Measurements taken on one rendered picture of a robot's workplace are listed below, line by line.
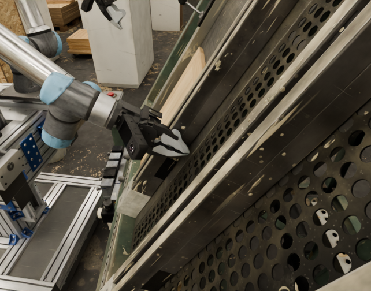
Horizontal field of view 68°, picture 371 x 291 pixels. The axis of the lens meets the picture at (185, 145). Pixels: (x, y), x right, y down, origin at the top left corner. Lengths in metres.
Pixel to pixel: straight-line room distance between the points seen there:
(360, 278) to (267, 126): 0.19
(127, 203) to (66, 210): 1.12
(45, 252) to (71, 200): 0.39
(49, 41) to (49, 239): 1.12
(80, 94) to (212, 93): 0.30
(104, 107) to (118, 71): 3.10
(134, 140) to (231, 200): 0.28
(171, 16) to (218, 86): 5.47
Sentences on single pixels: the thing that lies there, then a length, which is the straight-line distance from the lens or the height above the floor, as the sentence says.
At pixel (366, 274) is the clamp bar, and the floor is 1.50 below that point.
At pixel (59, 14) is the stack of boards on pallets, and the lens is 6.50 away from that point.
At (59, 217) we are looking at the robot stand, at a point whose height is 0.21.
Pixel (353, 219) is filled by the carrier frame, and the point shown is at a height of 0.18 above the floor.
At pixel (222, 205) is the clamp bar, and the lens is 0.42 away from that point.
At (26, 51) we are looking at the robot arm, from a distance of 0.85.
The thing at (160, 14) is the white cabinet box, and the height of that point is 0.31.
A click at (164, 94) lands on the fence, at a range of 1.30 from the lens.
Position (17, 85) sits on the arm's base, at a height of 1.08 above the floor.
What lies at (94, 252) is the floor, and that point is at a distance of 2.03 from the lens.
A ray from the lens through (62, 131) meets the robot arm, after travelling 0.72.
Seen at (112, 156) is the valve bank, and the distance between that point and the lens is 1.44.
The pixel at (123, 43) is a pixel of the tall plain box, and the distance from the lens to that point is 3.57.
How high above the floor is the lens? 1.67
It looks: 38 degrees down
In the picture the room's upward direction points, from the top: straight up
